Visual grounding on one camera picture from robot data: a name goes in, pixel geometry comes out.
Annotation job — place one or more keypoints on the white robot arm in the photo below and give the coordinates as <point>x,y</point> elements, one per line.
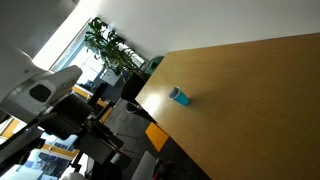
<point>33,95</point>

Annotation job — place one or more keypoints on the blue paper cup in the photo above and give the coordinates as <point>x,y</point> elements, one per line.
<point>178,96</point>

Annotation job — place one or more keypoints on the teal bin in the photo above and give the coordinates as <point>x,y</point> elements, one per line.
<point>153,64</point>

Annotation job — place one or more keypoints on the black office chair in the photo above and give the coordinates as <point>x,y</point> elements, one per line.
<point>132,88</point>

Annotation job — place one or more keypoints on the green potted plant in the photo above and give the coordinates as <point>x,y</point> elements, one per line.
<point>110,48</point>

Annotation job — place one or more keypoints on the black camera tripod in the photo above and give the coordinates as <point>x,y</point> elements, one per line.
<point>97,140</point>

